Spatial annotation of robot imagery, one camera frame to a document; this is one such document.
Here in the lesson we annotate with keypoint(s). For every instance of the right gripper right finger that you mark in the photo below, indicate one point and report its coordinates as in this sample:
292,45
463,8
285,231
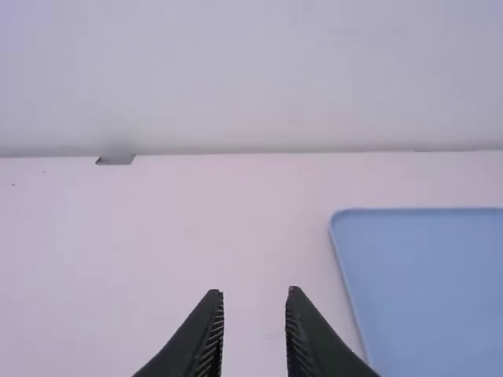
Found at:
310,341

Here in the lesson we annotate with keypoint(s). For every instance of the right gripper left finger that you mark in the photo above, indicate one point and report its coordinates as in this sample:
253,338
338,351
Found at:
204,337

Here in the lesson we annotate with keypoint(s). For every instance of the blue mat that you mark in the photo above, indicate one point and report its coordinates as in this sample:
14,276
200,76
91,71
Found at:
432,282

